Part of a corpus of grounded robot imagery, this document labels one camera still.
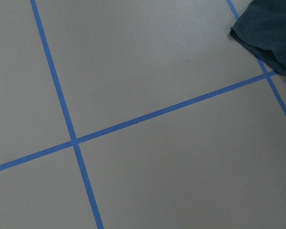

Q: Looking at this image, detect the black graphic t-shirt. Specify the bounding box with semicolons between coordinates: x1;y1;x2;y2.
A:
230;0;286;75

